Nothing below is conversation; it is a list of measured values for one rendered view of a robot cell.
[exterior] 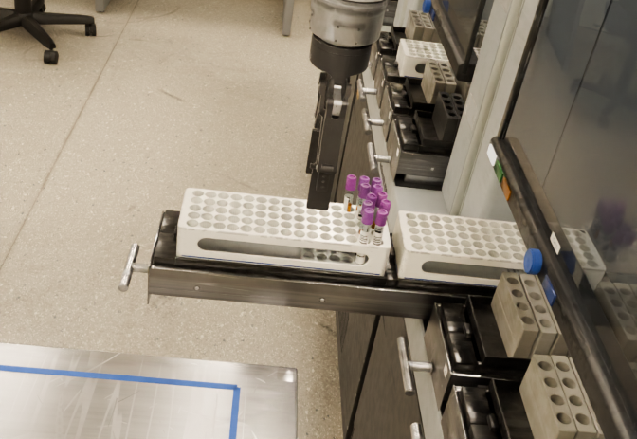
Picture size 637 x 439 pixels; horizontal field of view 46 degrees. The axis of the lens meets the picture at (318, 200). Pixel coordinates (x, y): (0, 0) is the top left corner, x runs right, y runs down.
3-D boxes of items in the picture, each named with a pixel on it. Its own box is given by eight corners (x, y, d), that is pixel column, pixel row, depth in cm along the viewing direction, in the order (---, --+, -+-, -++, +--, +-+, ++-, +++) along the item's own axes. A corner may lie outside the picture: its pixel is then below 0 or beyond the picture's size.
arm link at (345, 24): (313, -3, 85) (306, 46, 88) (392, 9, 86) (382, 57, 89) (312, -28, 93) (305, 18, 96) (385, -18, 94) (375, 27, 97)
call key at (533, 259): (530, 264, 90) (537, 244, 88) (536, 280, 87) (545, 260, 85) (520, 263, 89) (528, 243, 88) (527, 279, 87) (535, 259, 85)
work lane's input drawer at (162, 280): (576, 287, 125) (594, 245, 120) (604, 347, 114) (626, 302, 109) (133, 244, 118) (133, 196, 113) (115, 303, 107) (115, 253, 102)
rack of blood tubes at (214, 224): (377, 240, 117) (385, 208, 113) (383, 283, 108) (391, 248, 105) (184, 221, 114) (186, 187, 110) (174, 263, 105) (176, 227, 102)
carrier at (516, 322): (525, 366, 96) (539, 332, 92) (510, 365, 96) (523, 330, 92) (503, 304, 105) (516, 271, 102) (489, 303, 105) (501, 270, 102)
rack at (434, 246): (573, 261, 120) (586, 229, 116) (593, 302, 111) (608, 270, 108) (389, 242, 117) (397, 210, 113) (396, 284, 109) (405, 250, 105)
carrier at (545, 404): (560, 469, 83) (578, 433, 80) (542, 467, 83) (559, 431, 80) (534, 389, 93) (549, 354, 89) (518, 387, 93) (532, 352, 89)
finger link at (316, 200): (336, 163, 98) (336, 167, 97) (327, 208, 102) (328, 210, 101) (313, 161, 98) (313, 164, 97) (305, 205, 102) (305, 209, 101)
